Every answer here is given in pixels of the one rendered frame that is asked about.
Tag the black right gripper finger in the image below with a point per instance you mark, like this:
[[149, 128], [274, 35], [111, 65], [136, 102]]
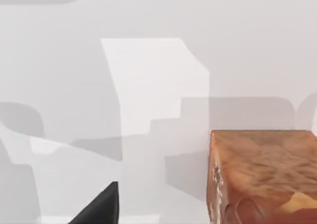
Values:
[[104, 206]]

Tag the brown bread loaf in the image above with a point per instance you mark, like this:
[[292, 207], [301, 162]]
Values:
[[262, 174]]

